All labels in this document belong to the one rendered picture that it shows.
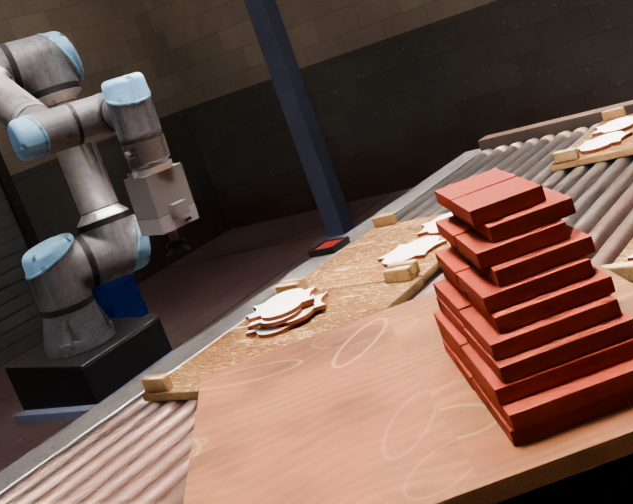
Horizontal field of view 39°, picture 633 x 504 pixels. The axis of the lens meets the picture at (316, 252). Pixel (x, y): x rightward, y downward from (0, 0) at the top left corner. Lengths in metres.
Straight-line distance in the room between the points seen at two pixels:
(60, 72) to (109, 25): 6.43
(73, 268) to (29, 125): 0.42
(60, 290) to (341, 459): 1.18
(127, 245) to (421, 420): 1.20
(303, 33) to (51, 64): 5.94
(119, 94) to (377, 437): 0.87
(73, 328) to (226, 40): 6.50
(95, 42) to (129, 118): 6.68
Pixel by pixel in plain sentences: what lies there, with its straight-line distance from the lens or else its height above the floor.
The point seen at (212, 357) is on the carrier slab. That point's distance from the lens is 1.60.
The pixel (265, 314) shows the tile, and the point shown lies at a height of 0.97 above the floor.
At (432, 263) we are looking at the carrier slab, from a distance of 1.68.
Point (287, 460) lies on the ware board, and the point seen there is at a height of 1.04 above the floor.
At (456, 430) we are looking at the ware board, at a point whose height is 1.04.
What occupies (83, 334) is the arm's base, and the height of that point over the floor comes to 0.99.
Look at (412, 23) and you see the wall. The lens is 7.31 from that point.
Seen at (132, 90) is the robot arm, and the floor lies 1.42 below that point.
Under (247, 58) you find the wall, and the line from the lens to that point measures 8.16.
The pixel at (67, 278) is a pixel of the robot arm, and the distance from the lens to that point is 1.90.
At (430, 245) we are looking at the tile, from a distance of 1.78.
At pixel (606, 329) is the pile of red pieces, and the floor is 1.10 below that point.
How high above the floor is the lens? 1.38
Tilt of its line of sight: 12 degrees down
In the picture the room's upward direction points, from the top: 20 degrees counter-clockwise
